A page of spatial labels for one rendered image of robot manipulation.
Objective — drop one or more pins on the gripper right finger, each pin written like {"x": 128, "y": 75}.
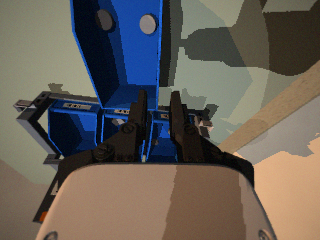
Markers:
{"x": 194, "y": 148}

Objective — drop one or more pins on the grey metal shelf frame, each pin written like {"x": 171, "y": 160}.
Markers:
{"x": 28, "y": 119}

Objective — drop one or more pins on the blue bin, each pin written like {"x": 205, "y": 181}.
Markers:
{"x": 74, "y": 127}
{"x": 109, "y": 129}
{"x": 123, "y": 59}
{"x": 165, "y": 151}

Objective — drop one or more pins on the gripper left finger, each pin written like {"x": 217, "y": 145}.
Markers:
{"x": 121, "y": 147}

